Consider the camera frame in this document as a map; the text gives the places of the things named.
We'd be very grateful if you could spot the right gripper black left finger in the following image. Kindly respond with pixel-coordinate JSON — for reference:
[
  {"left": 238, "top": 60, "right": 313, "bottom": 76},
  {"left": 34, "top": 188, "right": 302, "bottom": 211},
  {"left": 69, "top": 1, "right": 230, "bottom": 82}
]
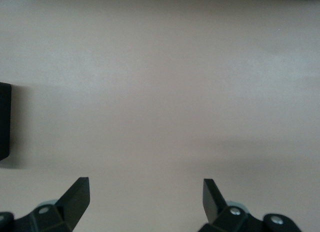
[{"left": 14, "top": 176, "right": 91, "bottom": 232}]

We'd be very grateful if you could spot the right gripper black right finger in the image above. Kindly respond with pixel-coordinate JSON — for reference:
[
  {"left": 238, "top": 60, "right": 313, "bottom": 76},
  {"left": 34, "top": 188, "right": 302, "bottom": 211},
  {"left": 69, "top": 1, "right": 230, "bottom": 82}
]
[{"left": 198, "top": 178, "right": 266, "bottom": 232}]

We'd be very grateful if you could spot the black rectangular plastic box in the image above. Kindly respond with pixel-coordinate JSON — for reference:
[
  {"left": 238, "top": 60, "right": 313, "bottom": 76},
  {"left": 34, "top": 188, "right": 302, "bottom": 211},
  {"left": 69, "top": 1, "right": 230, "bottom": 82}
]
[{"left": 0, "top": 82, "right": 13, "bottom": 162}]

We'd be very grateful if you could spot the brown table cover sheet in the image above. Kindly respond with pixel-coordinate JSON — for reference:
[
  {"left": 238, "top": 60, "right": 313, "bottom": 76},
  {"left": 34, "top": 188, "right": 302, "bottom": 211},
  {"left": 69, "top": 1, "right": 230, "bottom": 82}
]
[{"left": 0, "top": 0, "right": 320, "bottom": 232}]

